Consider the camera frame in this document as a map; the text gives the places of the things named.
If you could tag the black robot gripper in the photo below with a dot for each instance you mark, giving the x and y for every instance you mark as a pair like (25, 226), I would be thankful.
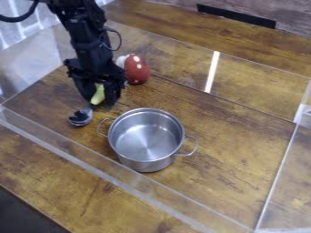
(94, 68)

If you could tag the green handled metal spoon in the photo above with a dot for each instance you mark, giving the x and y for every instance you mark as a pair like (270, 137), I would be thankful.
(82, 116)

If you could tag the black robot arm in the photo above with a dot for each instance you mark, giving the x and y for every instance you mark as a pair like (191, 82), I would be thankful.
(83, 20)

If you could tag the red white toy mushroom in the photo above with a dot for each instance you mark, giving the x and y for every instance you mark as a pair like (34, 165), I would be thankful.
(138, 70)

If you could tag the stainless steel pot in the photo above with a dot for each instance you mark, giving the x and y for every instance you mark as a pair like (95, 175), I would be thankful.
(146, 136)

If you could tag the black bar on table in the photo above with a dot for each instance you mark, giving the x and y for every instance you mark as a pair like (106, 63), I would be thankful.
(251, 19)

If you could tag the clear acrylic enclosure wall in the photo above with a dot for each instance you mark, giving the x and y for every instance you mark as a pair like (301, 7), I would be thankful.
(33, 58)

